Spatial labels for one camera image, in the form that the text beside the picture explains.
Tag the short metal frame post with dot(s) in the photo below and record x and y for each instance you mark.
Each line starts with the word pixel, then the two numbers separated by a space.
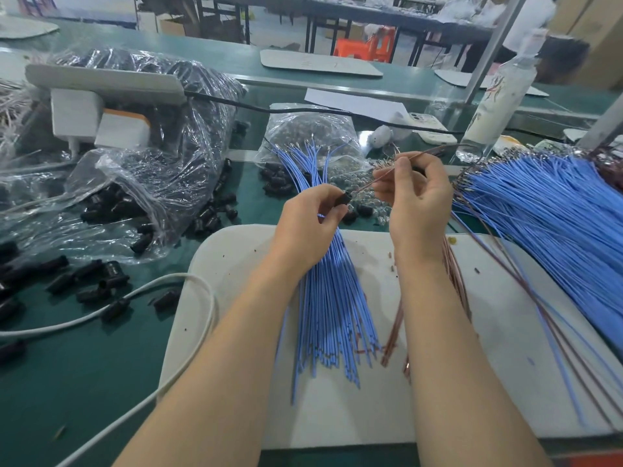
pixel 602 126

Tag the white flat tray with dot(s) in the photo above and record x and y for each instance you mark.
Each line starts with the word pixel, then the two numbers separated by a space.
pixel 453 80
pixel 321 62
pixel 25 26

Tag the white power strip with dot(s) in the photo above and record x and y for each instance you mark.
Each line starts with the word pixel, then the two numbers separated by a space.
pixel 102 82

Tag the white work board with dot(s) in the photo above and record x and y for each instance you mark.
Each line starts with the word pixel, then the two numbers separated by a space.
pixel 487 403

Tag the large clear plastic bag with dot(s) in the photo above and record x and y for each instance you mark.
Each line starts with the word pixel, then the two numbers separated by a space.
pixel 185 141

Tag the person's left forearm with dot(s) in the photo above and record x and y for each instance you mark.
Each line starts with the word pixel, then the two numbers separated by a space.
pixel 204 384

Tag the pile of black plastic caps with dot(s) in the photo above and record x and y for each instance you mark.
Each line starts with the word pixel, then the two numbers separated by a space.
pixel 83 282

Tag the white paper stack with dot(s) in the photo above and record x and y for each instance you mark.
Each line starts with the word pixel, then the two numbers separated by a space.
pixel 574 134

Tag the orange plastic stool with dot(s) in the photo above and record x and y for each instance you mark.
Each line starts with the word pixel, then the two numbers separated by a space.
pixel 365 43

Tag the white orange charger adapter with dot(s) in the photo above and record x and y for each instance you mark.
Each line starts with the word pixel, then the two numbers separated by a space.
pixel 122 129

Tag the white spray bottle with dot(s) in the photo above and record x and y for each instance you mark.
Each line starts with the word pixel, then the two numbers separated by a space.
pixel 498 102

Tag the white computer mouse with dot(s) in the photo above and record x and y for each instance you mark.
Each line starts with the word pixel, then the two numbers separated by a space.
pixel 380 137

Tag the cardboard boxes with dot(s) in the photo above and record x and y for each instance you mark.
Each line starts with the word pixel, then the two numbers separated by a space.
pixel 587 29

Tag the small black connector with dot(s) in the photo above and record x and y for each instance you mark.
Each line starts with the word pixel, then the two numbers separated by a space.
pixel 343 198

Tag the person's right forearm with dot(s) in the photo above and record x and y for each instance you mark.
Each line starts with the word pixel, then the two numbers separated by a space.
pixel 477 379

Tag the person's right hand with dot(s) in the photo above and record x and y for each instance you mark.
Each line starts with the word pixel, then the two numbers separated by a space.
pixel 419 209

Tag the blue table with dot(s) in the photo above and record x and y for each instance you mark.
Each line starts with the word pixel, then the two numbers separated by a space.
pixel 83 4

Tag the white flat device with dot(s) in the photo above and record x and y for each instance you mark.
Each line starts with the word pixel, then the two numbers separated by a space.
pixel 428 128

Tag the small clear plastic bag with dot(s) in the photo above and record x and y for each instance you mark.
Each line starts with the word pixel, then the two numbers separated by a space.
pixel 310 129

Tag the slanted metal frame post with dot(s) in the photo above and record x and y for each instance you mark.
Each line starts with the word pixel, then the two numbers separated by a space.
pixel 496 43

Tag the orange plastic crate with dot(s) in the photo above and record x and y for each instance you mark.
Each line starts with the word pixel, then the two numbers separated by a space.
pixel 594 460

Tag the person's left hand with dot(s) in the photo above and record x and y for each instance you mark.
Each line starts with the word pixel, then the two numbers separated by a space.
pixel 304 228

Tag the long black-frame table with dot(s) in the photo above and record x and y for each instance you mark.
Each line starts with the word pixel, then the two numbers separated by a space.
pixel 311 6

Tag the white paper sheet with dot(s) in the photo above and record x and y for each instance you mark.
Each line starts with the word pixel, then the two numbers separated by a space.
pixel 352 102

